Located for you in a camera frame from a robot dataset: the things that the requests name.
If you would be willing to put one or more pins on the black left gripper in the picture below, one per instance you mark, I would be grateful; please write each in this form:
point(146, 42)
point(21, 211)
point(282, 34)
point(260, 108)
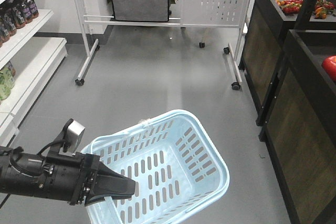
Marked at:
point(84, 178)

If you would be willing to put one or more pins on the red bell pepper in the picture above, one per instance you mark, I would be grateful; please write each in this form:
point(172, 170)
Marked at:
point(329, 67)

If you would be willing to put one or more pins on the purple label juice bottle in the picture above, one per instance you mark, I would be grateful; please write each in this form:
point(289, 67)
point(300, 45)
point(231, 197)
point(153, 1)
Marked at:
point(33, 8)
point(22, 7)

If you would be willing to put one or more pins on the white rolling whiteboard frame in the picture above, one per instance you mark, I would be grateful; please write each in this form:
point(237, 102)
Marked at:
point(184, 13)

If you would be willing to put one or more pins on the white supermarket shelf unit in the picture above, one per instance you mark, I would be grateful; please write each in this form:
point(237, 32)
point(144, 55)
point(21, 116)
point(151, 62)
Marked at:
point(35, 60)

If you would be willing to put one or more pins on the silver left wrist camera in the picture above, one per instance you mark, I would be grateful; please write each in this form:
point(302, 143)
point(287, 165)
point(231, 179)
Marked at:
point(68, 139)

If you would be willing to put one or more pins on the black wooden produce stand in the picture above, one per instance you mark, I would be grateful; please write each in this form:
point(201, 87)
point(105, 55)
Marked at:
point(295, 102)

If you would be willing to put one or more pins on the light blue plastic basket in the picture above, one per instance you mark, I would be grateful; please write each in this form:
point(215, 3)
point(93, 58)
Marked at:
point(177, 169)

